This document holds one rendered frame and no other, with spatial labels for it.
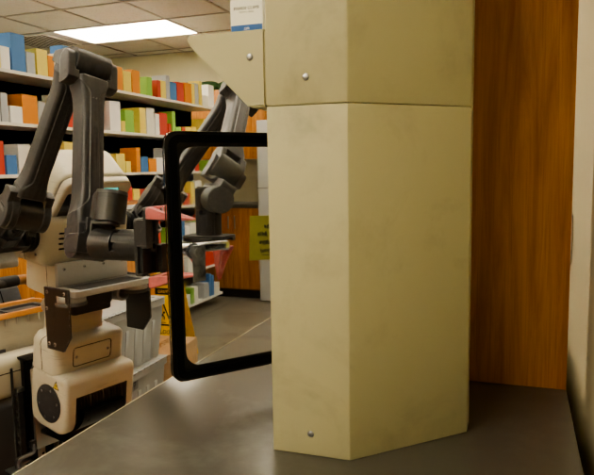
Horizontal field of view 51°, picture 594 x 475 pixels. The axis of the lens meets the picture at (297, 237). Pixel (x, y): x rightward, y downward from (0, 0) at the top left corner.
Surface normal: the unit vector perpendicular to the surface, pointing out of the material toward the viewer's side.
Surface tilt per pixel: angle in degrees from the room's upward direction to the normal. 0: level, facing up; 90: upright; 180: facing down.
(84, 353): 98
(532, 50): 90
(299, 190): 90
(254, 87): 90
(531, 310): 90
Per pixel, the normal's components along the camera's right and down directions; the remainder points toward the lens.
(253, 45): -0.33, 0.11
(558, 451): -0.01, -0.99
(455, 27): 0.43, 0.09
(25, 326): 0.82, 0.09
